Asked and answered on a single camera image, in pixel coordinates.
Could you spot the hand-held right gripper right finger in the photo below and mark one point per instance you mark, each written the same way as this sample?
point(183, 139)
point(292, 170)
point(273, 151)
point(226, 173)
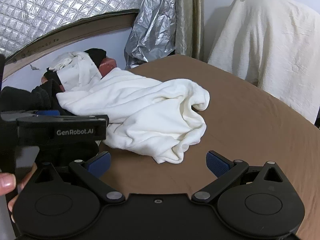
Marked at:
point(217, 164)

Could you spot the cream cloth cover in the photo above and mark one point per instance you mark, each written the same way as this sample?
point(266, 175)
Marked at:
point(267, 45)

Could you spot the silver quilted insulation sheet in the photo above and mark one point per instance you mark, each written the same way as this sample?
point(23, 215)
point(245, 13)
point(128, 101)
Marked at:
point(57, 5)

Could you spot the crumpled silver plastic sheet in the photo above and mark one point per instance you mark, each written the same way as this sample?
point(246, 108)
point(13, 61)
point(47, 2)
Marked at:
point(150, 30)

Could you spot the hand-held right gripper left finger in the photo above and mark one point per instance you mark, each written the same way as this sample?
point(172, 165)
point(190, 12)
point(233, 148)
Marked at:
point(101, 164)

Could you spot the person's left hand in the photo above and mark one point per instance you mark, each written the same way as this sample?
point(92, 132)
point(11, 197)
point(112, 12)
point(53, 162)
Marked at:
point(6, 183)

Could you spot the beige curtain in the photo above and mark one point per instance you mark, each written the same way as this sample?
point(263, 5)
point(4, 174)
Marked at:
point(188, 17)

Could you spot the white garment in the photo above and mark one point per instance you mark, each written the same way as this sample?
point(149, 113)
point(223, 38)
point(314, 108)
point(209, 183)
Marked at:
point(150, 112)

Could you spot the pile of black clothes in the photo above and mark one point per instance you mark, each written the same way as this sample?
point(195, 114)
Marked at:
point(32, 97)

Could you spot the black cloth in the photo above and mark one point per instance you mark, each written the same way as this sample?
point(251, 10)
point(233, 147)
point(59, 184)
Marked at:
point(96, 55)

